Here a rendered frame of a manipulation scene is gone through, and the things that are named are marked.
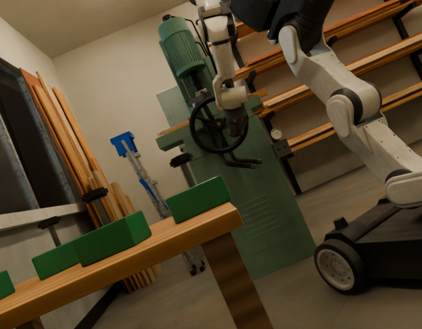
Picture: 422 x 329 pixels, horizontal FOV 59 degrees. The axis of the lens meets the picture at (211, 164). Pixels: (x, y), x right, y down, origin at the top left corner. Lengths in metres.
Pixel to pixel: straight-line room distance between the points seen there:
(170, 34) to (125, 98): 2.55
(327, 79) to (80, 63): 3.85
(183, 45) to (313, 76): 0.93
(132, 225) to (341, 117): 0.97
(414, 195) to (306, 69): 0.59
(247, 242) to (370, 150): 0.88
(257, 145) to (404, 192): 0.89
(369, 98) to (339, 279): 0.66
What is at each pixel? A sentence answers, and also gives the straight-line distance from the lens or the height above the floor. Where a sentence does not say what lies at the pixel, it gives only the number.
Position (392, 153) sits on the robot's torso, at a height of 0.41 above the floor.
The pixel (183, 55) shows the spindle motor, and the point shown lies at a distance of 2.21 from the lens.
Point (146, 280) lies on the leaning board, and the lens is 3.28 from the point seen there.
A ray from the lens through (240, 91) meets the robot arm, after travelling 1.45.
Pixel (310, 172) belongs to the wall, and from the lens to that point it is 4.70.
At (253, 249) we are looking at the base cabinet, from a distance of 2.05.
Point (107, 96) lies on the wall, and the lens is 4.78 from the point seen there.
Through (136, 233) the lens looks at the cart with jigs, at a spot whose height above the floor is 0.55.
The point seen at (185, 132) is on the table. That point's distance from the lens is 2.03.
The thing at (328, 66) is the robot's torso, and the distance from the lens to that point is 1.52.
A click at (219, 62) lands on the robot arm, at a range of 1.43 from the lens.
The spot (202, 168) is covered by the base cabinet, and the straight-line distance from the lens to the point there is 2.01.
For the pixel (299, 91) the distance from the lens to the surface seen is 4.21.
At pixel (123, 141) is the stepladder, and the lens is 2.84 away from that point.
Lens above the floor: 0.58
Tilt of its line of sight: 2 degrees up
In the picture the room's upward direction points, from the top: 24 degrees counter-clockwise
